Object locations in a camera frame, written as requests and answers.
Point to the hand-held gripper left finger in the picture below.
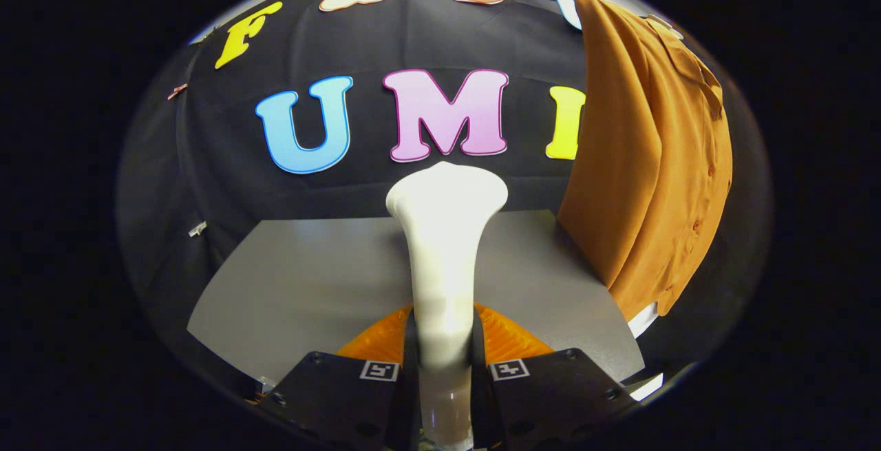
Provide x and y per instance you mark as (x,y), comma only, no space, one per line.
(411,396)

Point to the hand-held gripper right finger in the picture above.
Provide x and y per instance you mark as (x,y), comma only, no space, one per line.
(480,396)

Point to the white garment steamer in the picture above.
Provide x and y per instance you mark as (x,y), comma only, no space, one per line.
(444,244)

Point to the orange-brown button shirt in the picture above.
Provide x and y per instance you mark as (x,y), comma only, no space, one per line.
(647,175)

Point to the grey cabinet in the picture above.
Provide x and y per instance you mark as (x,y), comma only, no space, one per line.
(310,286)

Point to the white mannequin torso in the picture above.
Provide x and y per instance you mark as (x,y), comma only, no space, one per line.
(643,319)

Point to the silver clip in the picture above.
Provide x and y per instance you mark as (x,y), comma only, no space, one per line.
(197,229)

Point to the black backdrop cloth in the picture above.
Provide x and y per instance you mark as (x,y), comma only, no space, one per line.
(372,38)

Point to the copper clip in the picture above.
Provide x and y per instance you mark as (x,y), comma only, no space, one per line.
(177,91)

